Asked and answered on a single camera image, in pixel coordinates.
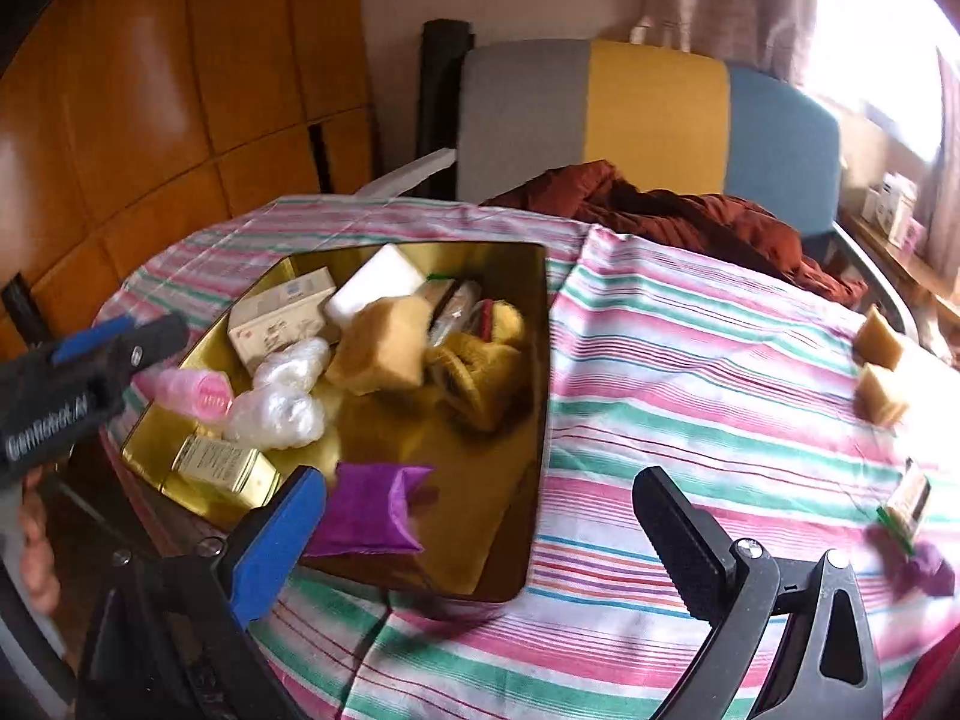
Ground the beige patterned curtain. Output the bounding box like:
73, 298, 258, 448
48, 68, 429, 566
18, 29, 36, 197
919, 52, 960, 278
634, 0, 823, 88

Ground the wooden wardrobe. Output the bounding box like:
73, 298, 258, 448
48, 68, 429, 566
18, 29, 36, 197
0, 0, 376, 361

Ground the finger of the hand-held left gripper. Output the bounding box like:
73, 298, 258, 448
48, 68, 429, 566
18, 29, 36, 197
105, 313, 190, 391
30, 318, 145, 370

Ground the grey yellow blue chair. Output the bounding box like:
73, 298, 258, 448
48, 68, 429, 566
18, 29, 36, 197
356, 39, 920, 340

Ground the striped tablecloth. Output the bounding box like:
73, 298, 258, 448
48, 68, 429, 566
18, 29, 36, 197
97, 195, 960, 720

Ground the yellow knitted toy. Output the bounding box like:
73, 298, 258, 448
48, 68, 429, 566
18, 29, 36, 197
426, 298, 527, 433

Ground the gold tin box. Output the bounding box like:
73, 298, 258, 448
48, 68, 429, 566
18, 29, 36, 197
120, 240, 553, 605

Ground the wooden side shelf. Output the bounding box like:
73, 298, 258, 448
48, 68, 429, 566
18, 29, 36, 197
840, 210, 960, 320

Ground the yellow sponge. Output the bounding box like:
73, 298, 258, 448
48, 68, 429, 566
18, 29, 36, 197
855, 306, 905, 373
324, 294, 433, 395
855, 363, 913, 425

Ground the window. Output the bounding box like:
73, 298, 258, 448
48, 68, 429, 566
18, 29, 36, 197
806, 0, 960, 166

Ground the small gold printed box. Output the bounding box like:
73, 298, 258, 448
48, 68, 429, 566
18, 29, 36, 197
171, 433, 283, 508

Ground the green edged packet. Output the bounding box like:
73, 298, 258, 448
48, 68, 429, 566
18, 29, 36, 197
876, 457, 932, 542

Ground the red garment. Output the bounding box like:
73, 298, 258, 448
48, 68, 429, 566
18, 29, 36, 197
885, 658, 960, 720

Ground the purple cloth pouch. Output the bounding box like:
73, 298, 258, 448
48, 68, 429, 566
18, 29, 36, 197
868, 525, 960, 605
303, 460, 437, 559

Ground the person's left hand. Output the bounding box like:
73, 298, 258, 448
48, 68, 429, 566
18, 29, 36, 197
15, 463, 67, 602

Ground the clear plastic packet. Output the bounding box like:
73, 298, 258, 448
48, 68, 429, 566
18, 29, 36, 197
423, 277, 487, 352

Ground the white carton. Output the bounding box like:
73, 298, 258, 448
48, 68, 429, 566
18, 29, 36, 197
862, 172, 920, 235

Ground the beige cardboard box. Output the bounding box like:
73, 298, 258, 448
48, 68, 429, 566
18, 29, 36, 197
228, 266, 340, 377

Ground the pink plastic bottle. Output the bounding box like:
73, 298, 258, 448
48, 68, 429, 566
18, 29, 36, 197
146, 369, 235, 422

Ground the white plastic bag wad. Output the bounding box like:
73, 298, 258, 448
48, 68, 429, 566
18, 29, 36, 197
223, 382, 326, 452
253, 337, 332, 392

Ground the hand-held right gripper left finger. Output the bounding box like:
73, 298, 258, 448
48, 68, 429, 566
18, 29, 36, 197
75, 465, 329, 720

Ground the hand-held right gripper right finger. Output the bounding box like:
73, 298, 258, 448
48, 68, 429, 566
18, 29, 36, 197
632, 466, 883, 720

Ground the dark red cloth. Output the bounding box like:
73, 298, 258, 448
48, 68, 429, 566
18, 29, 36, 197
480, 159, 868, 308

